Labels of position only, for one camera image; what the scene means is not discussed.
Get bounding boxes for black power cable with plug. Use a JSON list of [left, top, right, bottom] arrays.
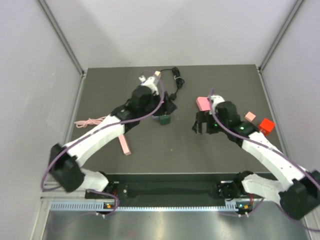
[[159, 66, 185, 102]]

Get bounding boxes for aluminium frame post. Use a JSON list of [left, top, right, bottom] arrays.
[[257, 0, 306, 73], [36, 0, 85, 76]]

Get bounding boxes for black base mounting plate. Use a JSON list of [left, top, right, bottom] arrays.
[[104, 173, 247, 201]]

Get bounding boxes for red cube plug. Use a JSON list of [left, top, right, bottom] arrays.
[[258, 118, 275, 136]]

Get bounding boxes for dark green cube socket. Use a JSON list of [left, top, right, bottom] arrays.
[[158, 114, 171, 126]]

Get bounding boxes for beige power strip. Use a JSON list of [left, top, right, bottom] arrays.
[[154, 71, 161, 78]]

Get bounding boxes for right aluminium frame post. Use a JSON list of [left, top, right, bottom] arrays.
[[257, 0, 306, 73]]

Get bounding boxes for pink triangular socket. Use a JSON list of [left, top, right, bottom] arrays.
[[196, 96, 211, 111]]

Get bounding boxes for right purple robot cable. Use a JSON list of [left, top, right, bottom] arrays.
[[208, 87, 320, 232]]

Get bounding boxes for left aluminium frame post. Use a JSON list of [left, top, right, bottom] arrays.
[[36, 0, 85, 76]]

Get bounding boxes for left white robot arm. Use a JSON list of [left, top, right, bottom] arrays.
[[45, 71, 177, 199]]

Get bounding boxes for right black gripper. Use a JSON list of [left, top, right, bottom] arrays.
[[192, 110, 229, 136]]

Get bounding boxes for pink long power strip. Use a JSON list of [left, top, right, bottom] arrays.
[[118, 135, 131, 156]]

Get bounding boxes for pink usb cable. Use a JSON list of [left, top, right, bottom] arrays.
[[74, 115, 108, 129]]

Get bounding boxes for grey slotted cable duct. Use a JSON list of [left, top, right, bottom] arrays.
[[50, 201, 251, 212]]

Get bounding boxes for peach plug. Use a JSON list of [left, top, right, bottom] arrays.
[[244, 111, 256, 123]]

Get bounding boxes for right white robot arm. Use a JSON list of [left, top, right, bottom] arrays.
[[192, 94, 320, 220]]

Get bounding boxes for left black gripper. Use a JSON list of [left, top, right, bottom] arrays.
[[139, 89, 177, 118]]

